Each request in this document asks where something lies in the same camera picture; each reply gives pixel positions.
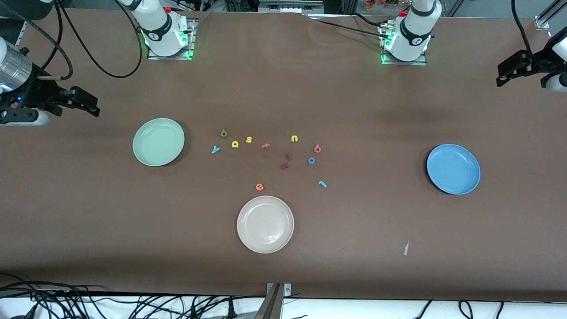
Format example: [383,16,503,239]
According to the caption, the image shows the light green plate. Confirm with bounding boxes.
[132,117,186,167]

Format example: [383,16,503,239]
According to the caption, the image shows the blue plate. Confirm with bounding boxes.
[427,144,481,195]

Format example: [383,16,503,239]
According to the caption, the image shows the brown table cover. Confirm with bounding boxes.
[0,8,567,303]

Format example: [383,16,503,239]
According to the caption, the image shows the orange artificial flowers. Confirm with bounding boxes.
[365,0,410,10]

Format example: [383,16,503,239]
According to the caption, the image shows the beige plate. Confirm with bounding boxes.
[237,195,295,254]

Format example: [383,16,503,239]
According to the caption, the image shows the grey metal bar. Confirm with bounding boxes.
[253,284,283,319]

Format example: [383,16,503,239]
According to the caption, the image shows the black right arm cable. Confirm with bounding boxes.
[0,0,143,81]

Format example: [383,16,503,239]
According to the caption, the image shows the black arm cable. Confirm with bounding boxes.
[511,0,534,56]
[0,0,143,81]

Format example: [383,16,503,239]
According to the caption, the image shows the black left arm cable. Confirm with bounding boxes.
[511,0,534,56]

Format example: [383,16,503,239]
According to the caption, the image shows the aluminium frame profile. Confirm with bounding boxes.
[16,21,31,47]
[534,0,567,31]

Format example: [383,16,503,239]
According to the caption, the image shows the black table cable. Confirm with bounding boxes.
[310,18,386,39]
[350,12,387,27]

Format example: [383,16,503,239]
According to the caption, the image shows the black cable bundle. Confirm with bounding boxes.
[0,274,266,319]

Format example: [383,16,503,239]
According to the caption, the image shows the aluminium frame rack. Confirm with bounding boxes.
[258,0,325,14]

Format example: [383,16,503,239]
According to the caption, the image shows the grey metal bracket plate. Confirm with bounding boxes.
[266,283,292,298]

